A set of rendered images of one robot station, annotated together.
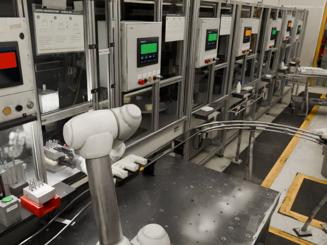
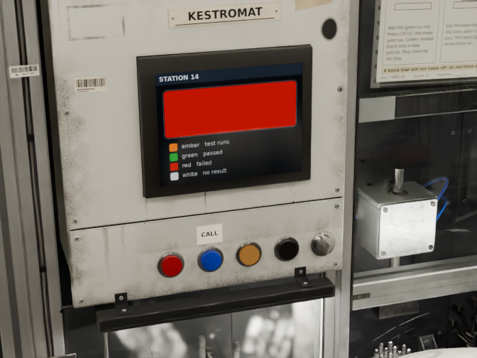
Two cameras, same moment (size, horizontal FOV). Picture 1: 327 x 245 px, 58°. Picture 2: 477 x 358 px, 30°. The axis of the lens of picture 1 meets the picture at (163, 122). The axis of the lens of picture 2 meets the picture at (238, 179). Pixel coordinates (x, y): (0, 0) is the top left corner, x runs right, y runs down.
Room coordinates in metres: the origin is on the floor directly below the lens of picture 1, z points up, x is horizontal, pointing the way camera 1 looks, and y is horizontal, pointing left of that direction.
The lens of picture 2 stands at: (0.35, -0.05, 1.97)
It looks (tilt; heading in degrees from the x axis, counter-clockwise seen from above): 19 degrees down; 40
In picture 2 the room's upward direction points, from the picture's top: 1 degrees counter-clockwise
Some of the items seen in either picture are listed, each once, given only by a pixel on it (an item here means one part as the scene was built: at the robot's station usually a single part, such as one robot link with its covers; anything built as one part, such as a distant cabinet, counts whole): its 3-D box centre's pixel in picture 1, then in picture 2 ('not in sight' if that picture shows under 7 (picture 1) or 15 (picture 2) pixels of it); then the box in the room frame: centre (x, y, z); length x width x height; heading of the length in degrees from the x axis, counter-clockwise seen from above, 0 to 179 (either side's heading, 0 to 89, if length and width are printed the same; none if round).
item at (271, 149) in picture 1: (290, 122); not in sight; (5.26, -2.41, 0.01); 5.85 x 0.59 x 0.01; 147
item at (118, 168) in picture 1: (122, 171); not in sight; (1.78, 0.26, 0.84); 0.36 x 0.14 x 0.10; 147
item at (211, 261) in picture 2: not in sight; (210, 259); (1.24, 0.76, 1.42); 0.03 x 0.02 x 0.03; 147
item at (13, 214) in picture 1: (8, 209); not in sight; (1.16, 0.72, 0.97); 0.08 x 0.08 x 0.12; 57
